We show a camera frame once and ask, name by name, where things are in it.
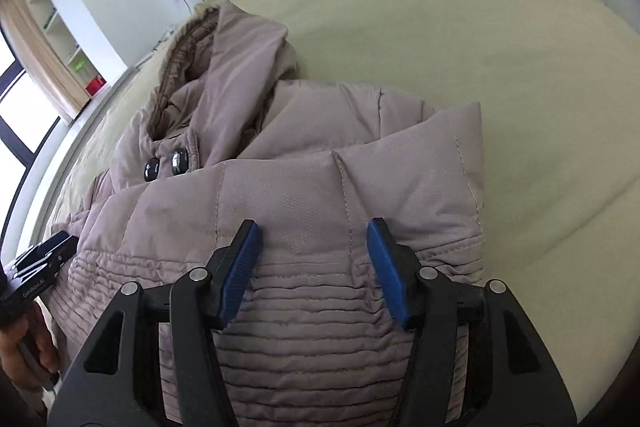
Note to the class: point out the person's left hand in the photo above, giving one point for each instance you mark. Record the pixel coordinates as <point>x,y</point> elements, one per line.
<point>42,337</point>

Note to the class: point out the bed with beige sheet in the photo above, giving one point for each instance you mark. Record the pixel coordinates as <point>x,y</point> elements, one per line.
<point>450,47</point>

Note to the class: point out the black framed window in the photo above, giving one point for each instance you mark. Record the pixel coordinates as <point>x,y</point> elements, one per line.
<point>15,127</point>

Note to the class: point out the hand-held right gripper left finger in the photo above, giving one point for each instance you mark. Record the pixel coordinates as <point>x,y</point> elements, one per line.
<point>242,269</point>

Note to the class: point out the beige curtain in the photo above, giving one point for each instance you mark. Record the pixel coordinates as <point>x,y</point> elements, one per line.
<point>40,52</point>

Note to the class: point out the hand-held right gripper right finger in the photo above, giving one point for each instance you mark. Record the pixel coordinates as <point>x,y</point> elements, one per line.
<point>390,277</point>

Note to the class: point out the green container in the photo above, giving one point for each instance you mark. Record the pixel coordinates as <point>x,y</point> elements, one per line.
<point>78,66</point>

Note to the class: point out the mauve puffer jacket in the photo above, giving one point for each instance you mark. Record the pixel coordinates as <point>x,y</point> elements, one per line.
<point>300,157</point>

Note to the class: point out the red box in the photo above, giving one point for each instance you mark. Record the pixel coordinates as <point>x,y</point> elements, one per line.
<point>96,86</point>

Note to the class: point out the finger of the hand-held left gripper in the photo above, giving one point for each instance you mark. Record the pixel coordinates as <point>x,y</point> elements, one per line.
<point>35,264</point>
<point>57,242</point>

